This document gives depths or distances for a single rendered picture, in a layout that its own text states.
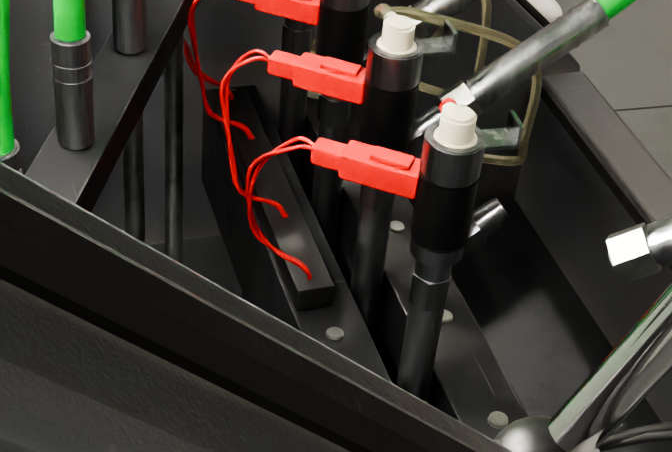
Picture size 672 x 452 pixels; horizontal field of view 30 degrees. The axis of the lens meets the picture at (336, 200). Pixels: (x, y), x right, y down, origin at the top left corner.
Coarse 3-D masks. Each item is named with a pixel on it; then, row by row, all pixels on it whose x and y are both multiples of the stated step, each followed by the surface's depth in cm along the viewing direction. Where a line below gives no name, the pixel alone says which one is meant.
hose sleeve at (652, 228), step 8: (648, 224) 50; (656, 224) 49; (664, 224) 49; (648, 232) 49; (656, 232) 49; (664, 232) 49; (648, 240) 49; (656, 240) 49; (664, 240) 49; (656, 248) 49; (664, 248) 49; (656, 256) 49; (664, 256) 49; (664, 264) 49
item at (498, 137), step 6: (486, 132) 58; (492, 132) 58; (498, 132) 58; (504, 132) 58; (486, 138) 57; (492, 138) 57; (498, 138) 57; (504, 138) 57; (510, 138) 57; (486, 144) 57; (492, 144) 57; (498, 144) 57; (504, 144) 57; (510, 144) 57; (486, 150) 57; (492, 150) 57
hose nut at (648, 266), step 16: (640, 224) 50; (608, 240) 50; (624, 240) 49; (640, 240) 49; (608, 256) 50; (624, 256) 49; (640, 256) 49; (624, 272) 49; (640, 272) 49; (656, 272) 49
